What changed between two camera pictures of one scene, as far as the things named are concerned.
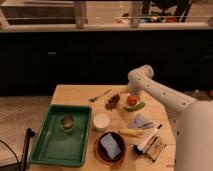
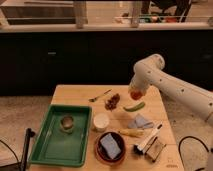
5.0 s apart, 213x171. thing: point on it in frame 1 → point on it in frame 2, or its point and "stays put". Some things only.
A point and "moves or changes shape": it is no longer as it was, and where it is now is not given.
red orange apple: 132,100 moves or changes shape
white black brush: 140,149 stays put
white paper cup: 100,122 stays put
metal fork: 93,99 stays put
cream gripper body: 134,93 → 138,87
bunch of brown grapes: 113,102 stays put
